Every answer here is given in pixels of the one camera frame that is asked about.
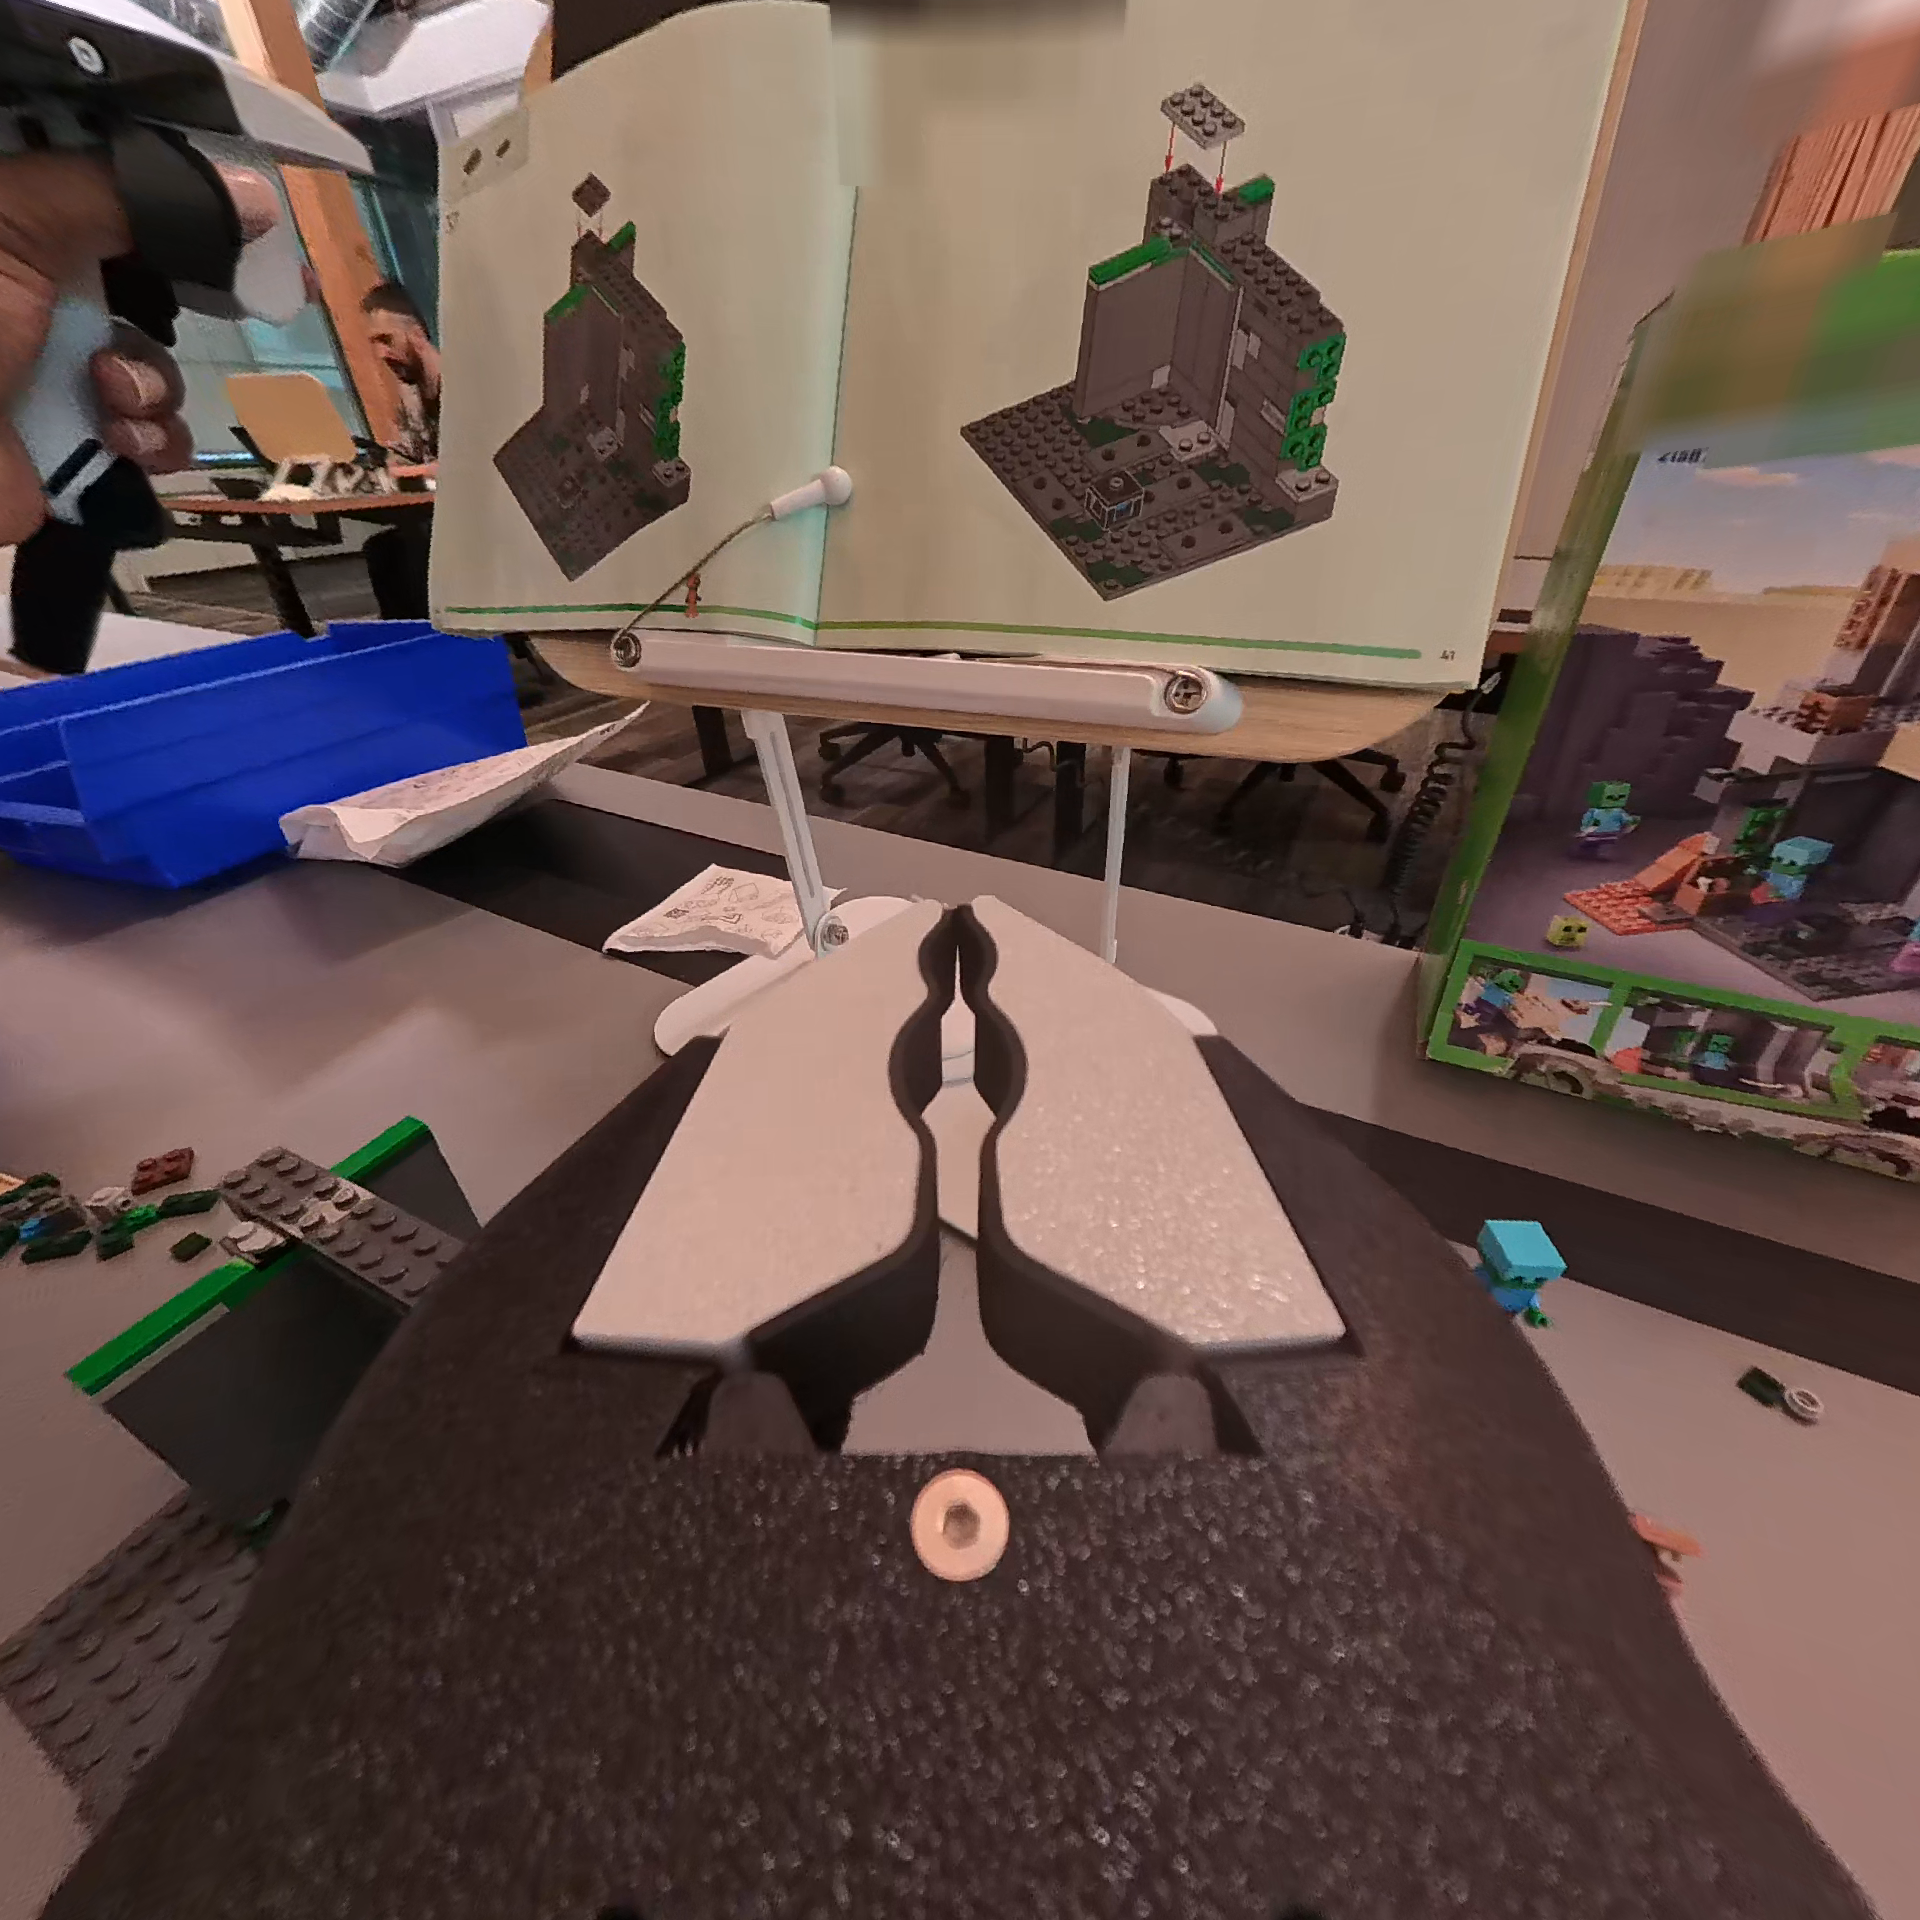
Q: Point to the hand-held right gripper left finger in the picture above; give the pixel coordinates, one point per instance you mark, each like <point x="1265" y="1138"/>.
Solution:
<point x="763" y="1170"/>

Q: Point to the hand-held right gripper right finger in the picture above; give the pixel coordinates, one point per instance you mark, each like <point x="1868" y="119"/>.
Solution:
<point x="1154" y="1170"/>

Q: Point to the grey desk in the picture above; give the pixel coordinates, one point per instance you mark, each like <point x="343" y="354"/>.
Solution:
<point x="376" y="1020"/>

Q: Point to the person's left hand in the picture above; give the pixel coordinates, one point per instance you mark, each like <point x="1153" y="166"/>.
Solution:
<point x="44" y="346"/>

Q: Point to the small flat paper bag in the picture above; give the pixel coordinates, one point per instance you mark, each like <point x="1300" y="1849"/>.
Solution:
<point x="704" y="916"/>

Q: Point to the blue-headed toy minifigure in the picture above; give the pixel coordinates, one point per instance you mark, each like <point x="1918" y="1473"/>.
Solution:
<point x="1518" y="1261"/>

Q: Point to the black office chair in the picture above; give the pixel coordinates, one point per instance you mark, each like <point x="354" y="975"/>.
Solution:
<point x="884" y="757"/>
<point x="1320" y="788"/>

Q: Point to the wooden office table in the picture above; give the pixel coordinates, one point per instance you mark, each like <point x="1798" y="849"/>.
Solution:
<point x="300" y="508"/>

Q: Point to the grey brick build green trim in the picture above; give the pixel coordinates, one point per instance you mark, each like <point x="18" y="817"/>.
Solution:
<point x="316" y="1319"/>

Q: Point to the crumpled white paper bag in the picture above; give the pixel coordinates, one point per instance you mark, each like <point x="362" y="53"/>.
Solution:
<point x="434" y="802"/>

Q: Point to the white book stand wooden board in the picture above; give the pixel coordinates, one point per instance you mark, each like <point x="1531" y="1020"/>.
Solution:
<point x="930" y="693"/>

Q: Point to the green toy brick set box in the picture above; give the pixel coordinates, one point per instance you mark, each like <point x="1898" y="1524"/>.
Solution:
<point x="1680" y="840"/>

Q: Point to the small orange-brown brick piece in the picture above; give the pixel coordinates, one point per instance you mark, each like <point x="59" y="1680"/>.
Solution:
<point x="1668" y="1540"/>

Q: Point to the small dark green brick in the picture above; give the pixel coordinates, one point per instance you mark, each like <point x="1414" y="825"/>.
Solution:
<point x="1760" y="1385"/>

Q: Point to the blue plastic bin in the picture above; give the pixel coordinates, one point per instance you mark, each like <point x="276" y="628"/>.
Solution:
<point x="224" y="735"/>

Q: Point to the cluster of small loose bricks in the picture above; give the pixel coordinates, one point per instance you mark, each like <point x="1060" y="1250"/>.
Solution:
<point x="105" y="1207"/>

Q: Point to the open brick instruction booklet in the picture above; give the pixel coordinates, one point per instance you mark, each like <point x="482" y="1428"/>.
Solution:
<point x="960" y="225"/>

